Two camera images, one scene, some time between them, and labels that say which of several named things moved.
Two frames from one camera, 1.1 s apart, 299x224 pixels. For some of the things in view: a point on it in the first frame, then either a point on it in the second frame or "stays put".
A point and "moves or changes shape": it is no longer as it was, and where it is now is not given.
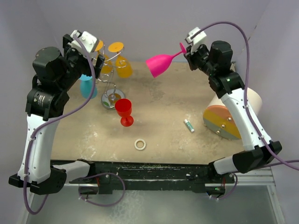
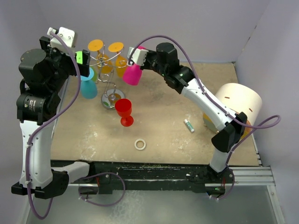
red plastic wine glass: [123, 107] stays put
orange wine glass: [123, 67] stays put
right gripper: [191, 56] → [148, 55]
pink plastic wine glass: [159, 64] moves or changes shape
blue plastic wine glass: [86, 82] stays put
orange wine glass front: [107, 66] stays put
